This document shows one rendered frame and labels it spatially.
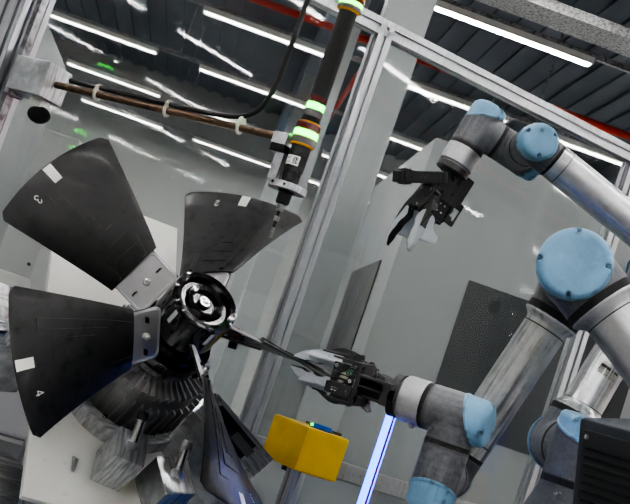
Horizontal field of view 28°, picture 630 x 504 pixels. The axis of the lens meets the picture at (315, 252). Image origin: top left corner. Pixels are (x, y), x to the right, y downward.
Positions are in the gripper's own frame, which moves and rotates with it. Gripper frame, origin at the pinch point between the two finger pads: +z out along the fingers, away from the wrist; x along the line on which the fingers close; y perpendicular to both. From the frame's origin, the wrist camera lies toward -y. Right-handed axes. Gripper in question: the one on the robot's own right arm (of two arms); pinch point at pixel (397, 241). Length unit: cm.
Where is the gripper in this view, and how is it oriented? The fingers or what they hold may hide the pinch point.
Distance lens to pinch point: 259.8
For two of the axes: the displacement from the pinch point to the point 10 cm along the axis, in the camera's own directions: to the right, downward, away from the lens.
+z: -5.3, 8.4, -1.2
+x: -4.1, -1.3, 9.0
